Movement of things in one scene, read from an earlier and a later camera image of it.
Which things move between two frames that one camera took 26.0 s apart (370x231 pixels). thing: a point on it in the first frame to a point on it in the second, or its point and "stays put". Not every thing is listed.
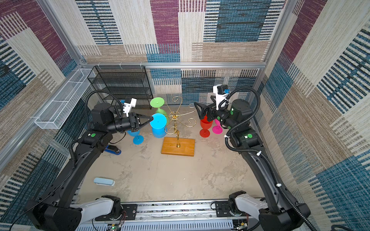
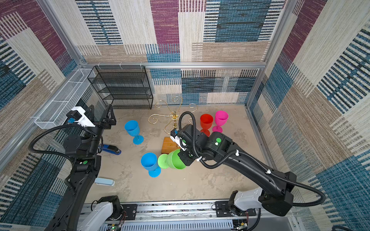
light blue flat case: [104, 181] stays put
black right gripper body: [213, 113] to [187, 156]
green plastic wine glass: [157, 102] to [172, 160]
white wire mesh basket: [54, 115] stays put
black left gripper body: [132, 117] to [106, 125]
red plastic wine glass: [205, 124] stays put
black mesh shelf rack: [119, 82] stays put
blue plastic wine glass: [158, 125] to [149, 161]
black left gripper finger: [143, 124] to [112, 115]
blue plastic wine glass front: [137, 139] stays put
